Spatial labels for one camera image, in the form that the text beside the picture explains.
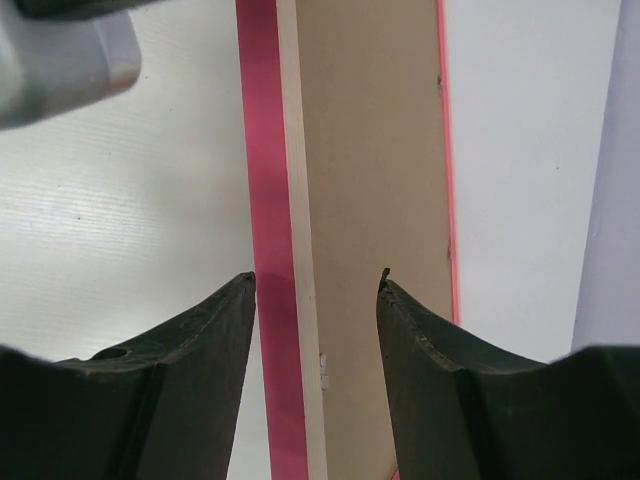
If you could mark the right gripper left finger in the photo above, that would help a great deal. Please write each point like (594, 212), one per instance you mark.
(161, 405)

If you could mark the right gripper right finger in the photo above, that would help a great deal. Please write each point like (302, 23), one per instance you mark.
(462, 408)

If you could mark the pink wooden photo frame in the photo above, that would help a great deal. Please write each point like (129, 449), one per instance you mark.
(279, 203)

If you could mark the metal retaining clip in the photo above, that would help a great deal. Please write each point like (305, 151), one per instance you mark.
(324, 376)

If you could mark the brown frame backing board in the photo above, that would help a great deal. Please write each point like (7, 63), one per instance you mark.
(377, 183)

